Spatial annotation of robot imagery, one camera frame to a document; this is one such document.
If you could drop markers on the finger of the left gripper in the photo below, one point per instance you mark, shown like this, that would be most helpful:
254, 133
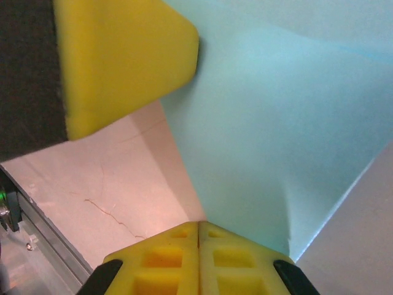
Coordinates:
122, 61

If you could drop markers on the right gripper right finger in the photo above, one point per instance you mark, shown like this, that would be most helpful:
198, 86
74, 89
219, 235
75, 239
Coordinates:
242, 264

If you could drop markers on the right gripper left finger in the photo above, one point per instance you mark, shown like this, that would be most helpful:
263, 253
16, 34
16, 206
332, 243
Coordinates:
159, 264

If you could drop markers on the black connector board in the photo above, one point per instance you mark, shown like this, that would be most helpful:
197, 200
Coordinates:
9, 199

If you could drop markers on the light blue paper sheet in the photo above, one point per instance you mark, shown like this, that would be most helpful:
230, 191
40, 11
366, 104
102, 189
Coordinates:
276, 123

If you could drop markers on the aluminium mounting rail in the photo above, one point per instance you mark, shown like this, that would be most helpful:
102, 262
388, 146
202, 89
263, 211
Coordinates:
46, 246

